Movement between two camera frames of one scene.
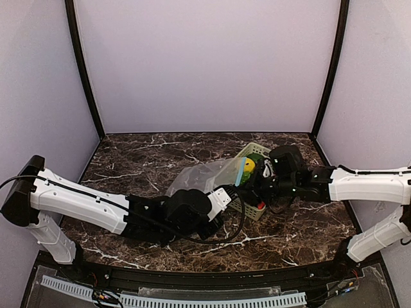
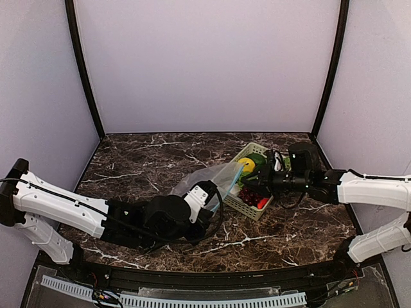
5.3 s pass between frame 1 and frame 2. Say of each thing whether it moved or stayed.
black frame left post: stayed
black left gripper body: moved
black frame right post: stayed
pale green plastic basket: stayed
